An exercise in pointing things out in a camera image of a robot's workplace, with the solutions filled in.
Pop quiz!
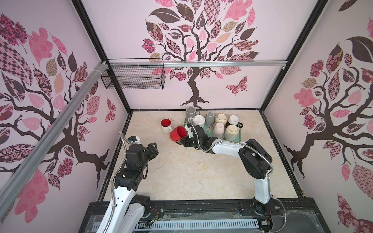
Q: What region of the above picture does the dark grey mug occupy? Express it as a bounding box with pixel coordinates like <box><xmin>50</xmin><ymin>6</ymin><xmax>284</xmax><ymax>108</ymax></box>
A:
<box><xmin>186</xmin><ymin>107</ymin><xmax>200</xmax><ymax>119</ymax></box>

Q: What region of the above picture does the white ribbed base mug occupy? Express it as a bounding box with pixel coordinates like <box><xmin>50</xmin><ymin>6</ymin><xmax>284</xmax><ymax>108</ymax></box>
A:
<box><xmin>191</xmin><ymin>115</ymin><xmax>206</xmax><ymax>128</ymax></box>

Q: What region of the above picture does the white slotted cable duct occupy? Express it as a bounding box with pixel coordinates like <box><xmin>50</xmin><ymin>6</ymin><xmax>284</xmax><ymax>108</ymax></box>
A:
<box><xmin>91</xmin><ymin>219</ymin><xmax>260</xmax><ymax>233</ymax></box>

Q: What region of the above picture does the white and black mug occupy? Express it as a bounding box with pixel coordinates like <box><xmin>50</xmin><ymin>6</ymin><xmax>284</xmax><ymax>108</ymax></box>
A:
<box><xmin>228</xmin><ymin>115</ymin><xmax>243</xmax><ymax>129</ymax></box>

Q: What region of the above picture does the green floral serving tray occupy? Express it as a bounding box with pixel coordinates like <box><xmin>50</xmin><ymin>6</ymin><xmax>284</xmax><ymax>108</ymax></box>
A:
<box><xmin>184</xmin><ymin>118</ymin><xmax>242</xmax><ymax>142</ymax></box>

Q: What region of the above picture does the pale pink mug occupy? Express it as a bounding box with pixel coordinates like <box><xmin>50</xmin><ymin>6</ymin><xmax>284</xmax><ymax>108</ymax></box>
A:
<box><xmin>213</xmin><ymin>122</ymin><xmax>225</xmax><ymax>138</ymax></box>

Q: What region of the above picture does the aluminium rail back wall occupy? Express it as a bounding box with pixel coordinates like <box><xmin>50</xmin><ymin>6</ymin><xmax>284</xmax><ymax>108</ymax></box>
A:
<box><xmin>109</xmin><ymin>59</ymin><xmax>287</xmax><ymax>68</ymax></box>

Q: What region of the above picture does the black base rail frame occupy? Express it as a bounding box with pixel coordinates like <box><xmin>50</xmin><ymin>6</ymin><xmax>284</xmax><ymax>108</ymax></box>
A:
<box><xmin>78</xmin><ymin>197</ymin><xmax>330</xmax><ymax>233</ymax></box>

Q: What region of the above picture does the light grey mug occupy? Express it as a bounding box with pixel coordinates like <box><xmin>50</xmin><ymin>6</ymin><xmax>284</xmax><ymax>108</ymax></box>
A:
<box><xmin>205</xmin><ymin>112</ymin><xmax>215</xmax><ymax>127</ymax></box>

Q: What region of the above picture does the black wire basket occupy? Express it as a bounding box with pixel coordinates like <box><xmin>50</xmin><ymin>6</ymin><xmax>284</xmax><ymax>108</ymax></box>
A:
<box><xmin>101</xmin><ymin>58</ymin><xmax>166</xmax><ymax>90</ymax></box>

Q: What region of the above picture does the aluminium rail wall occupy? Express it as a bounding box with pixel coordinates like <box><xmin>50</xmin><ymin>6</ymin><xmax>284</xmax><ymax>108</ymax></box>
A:
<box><xmin>109</xmin><ymin>59</ymin><xmax>287</xmax><ymax>68</ymax></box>
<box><xmin>1</xmin><ymin>61</ymin><xmax>108</xmax><ymax>217</ymax></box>

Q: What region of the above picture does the white mug red inside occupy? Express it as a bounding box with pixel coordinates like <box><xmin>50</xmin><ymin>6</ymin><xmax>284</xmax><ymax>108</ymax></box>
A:
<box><xmin>160</xmin><ymin>118</ymin><xmax>173</xmax><ymax>134</ymax></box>

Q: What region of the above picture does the cream and peach mug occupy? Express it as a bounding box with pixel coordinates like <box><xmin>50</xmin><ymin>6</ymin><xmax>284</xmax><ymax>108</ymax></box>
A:
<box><xmin>215</xmin><ymin>114</ymin><xmax>228</xmax><ymax>126</ymax></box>

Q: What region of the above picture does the red mug black handle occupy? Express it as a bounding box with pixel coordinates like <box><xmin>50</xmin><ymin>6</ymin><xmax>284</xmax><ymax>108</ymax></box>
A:
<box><xmin>170</xmin><ymin>126</ymin><xmax>187</xmax><ymax>142</ymax></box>

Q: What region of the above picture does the aluminium rail left wall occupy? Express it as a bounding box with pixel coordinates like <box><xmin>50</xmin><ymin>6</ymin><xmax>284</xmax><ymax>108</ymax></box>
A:
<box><xmin>1</xmin><ymin>61</ymin><xmax>108</xmax><ymax>217</ymax></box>

